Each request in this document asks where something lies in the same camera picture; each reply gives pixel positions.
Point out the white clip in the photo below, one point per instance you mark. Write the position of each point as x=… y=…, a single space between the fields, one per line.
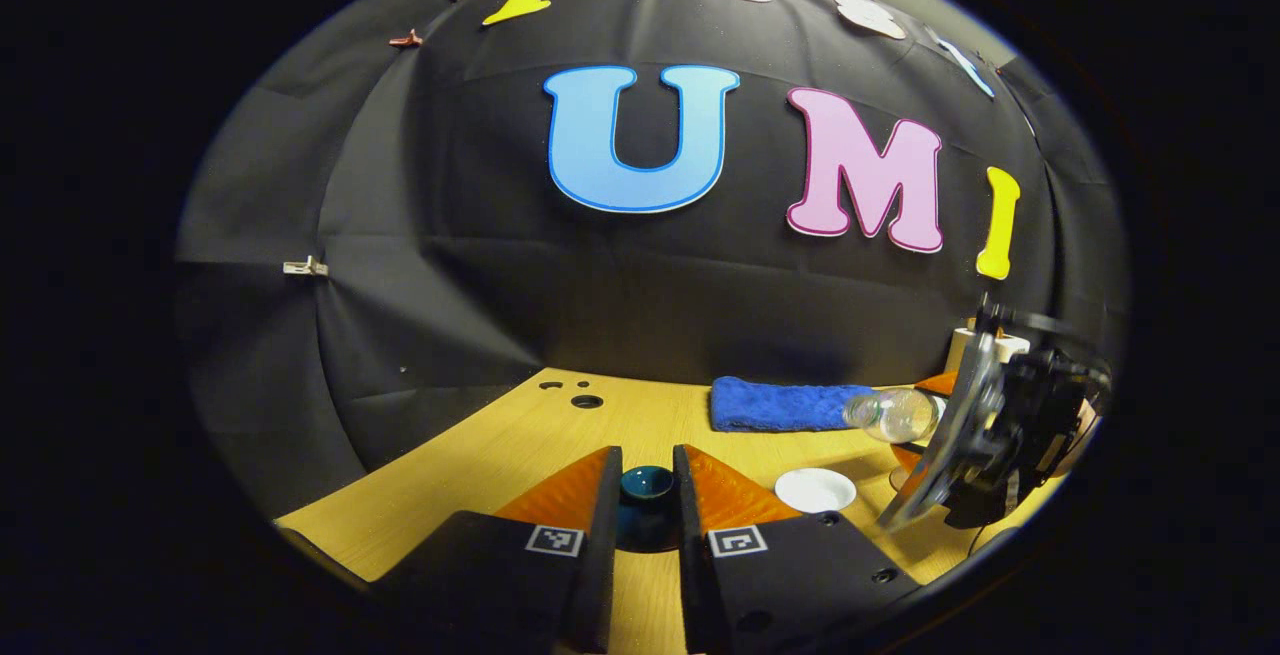
x=305 y=266

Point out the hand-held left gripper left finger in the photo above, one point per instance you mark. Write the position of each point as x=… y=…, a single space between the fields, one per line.
x=598 y=555

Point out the black backdrop cloth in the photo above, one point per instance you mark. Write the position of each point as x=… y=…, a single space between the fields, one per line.
x=450 y=185

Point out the clear plastic water bottle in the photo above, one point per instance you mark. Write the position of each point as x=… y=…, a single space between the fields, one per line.
x=895 y=415

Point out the blue towel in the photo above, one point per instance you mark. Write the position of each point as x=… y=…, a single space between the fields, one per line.
x=780 y=405

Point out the white teacup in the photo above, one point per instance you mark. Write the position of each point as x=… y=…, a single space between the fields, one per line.
x=815 y=490

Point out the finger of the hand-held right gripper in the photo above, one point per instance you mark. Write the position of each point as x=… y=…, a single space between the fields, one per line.
x=980 y=385
x=935 y=480

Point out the dark teal teacup lid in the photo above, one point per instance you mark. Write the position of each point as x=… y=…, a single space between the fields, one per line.
x=647 y=495

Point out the white toaster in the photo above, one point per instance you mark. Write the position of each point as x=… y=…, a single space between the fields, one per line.
x=1010 y=345

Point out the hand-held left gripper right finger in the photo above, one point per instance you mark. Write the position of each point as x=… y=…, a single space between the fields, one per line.
x=692 y=555

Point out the red clip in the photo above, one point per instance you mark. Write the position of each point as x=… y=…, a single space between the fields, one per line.
x=405 y=38

